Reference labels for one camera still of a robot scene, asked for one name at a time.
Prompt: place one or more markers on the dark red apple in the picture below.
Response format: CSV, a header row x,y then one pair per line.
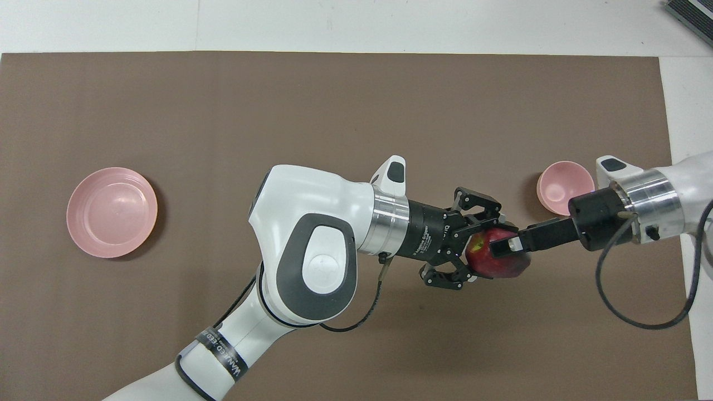
x,y
496,266

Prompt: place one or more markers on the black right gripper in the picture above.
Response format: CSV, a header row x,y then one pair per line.
x,y
599,220

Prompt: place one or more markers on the pink bowl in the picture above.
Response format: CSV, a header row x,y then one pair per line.
x,y
557,184

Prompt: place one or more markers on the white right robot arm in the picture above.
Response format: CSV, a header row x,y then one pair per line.
x,y
690,189

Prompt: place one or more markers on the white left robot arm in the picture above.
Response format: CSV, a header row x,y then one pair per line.
x,y
312,223

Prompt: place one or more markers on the brown table mat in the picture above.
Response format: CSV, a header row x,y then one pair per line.
x,y
278,111

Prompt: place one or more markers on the pink plate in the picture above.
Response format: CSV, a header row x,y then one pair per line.
x,y
111,214

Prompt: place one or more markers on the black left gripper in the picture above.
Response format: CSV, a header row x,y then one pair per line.
x,y
429,234

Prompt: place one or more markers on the grey ridged metal object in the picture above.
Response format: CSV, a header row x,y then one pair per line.
x,y
696,16

